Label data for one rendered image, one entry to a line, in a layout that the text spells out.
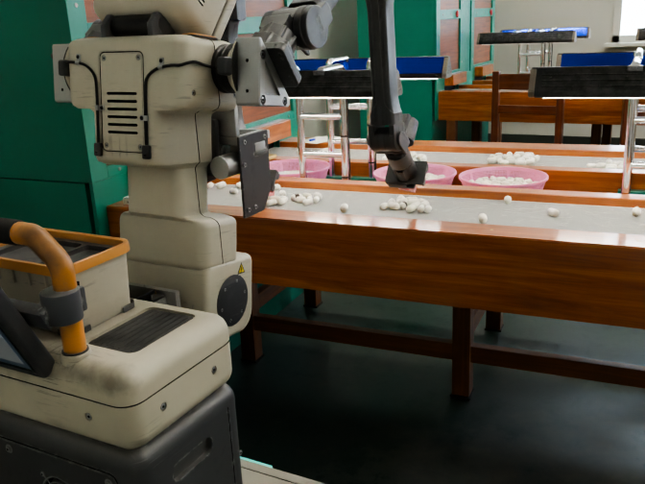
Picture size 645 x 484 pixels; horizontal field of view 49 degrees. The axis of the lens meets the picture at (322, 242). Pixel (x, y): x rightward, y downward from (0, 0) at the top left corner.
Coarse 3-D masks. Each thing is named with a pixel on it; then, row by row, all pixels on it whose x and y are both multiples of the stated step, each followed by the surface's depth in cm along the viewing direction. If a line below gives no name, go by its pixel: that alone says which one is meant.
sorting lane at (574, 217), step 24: (216, 192) 226; (240, 192) 224; (288, 192) 221; (312, 192) 220; (336, 192) 219; (360, 192) 217; (384, 216) 190; (408, 216) 189; (432, 216) 188; (456, 216) 187; (504, 216) 185; (528, 216) 184; (552, 216) 183; (576, 216) 182; (600, 216) 181; (624, 216) 180
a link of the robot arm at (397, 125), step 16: (368, 0) 158; (384, 0) 157; (368, 16) 159; (384, 16) 157; (384, 32) 158; (384, 48) 159; (384, 64) 160; (384, 80) 161; (384, 96) 162; (384, 112) 163; (400, 112) 165; (384, 128) 166; (400, 128) 166; (384, 144) 165
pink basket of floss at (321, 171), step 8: (280, 160) 257; (288, 160) 258; (296, 160) 258; (312, 160) 256; (320, 160) 254; (280, 168) 257; (288, 168) 258; (312, 168) 256; (320, 168) 253; (328, 168) 242; (280, 176) 234; (288, 176) 233; (296, 176) 234; (312, 176) 237; (320, 176) 239
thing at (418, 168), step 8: (416, 160) 180; (392, 168) 176; (408, 168) 174; (416, 168) 178; (424, 168) 178; (392, 176) 181; (400, 176) 176; (408, 176) 177; (416, 176) 178; (424, 176) 177
